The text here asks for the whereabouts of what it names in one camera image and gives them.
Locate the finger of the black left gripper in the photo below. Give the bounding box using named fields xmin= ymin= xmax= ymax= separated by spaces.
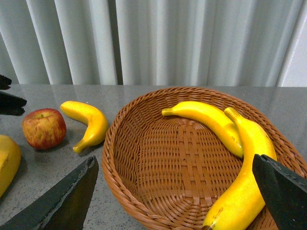
xmin=0 ymin=91 xmax=27 ymax=115
xmin=0 ymin=75 xmax=12 ymax=89

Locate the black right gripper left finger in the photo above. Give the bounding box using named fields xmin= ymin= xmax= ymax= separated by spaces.
xmin=0 ymin=156 xmax=99 ymax=230

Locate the long yellow banana in basket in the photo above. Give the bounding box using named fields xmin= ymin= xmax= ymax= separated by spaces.
xmin=202 ymin=107 xmax=277 ymax=230

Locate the small yellow banana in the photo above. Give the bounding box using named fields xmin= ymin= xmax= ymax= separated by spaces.
xmin=60 ymin=101 xmax=109 ymax=153

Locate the white pleated curtain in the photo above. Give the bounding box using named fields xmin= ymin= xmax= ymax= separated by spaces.
xmin=0 ymin=0 xmax=307 ymax=87

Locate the red yellow apple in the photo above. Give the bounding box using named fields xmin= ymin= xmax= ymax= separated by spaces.
xmin=22 ymin=108 xmax=67 ymax=150

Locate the brown wicker basket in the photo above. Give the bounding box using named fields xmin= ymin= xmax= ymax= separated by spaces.
xmin=102 ymin=87 xmax=307 ymax=230

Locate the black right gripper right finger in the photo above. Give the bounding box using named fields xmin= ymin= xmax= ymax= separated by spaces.
xmin=252 ymin=154 xmax=307 ymax=230

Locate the large yellow banana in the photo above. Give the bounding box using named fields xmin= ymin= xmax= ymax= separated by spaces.
xmin=0 ymin=135 xmax=21 ymax=196

